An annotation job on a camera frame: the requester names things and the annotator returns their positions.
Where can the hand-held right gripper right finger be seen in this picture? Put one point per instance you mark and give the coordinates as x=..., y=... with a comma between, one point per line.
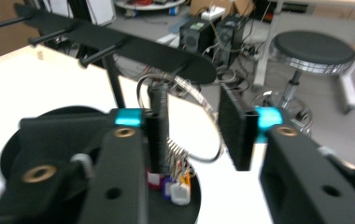
x=238, y=130

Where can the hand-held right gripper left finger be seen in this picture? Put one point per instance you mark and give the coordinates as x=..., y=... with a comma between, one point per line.
x=158, y=124

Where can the black key rack with tray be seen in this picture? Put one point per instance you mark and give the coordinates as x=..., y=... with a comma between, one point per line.
x=153, y=56

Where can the black computer tower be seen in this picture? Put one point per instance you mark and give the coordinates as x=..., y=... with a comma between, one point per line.
x=195, y=37
x=233, y=34

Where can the round white table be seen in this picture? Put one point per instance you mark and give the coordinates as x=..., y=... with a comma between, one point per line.
x=150, y=4

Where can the white power strip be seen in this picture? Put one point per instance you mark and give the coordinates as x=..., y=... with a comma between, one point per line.
x=213, y=13

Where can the white cabinet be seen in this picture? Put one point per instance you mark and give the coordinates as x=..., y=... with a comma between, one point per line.
x=101, y=11

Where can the small cardboard box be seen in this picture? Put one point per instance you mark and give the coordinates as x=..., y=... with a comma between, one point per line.
x=219, y=4

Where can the brown cardboard panel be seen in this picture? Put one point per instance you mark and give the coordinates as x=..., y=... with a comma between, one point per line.
x=1, y=43

